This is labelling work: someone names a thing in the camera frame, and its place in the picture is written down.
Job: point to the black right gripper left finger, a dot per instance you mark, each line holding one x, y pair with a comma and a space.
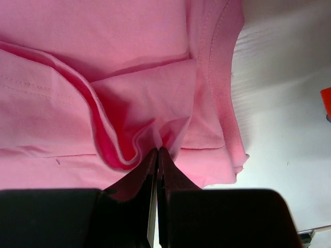
118, 216

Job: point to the light pink t-shirt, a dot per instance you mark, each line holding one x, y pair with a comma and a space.
88, 88

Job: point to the crumpled orange t-shirt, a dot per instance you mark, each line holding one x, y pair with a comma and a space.
326, 98

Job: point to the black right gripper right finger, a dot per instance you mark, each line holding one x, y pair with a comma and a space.
192, 217

